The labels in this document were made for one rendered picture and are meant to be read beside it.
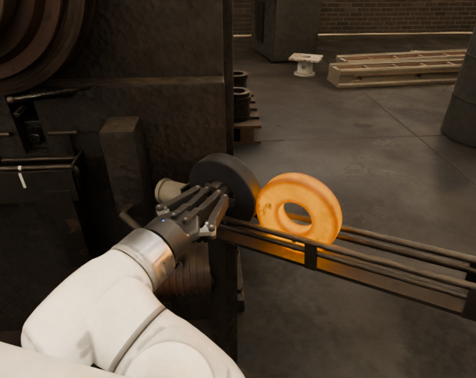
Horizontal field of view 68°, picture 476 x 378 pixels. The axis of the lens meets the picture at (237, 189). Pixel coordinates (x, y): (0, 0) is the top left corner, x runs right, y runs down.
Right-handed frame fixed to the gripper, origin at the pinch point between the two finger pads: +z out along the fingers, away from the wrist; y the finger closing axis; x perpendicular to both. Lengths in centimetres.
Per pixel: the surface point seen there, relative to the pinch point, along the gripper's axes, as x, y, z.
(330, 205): 3.4, 21.5, -1.0
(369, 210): -80, 15, 112
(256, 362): -74, 4, 7
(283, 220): -3.9, 13.2, -0.4
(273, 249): -9.8, 12.5, -2.6
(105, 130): 6.3, -29.2, -2.3
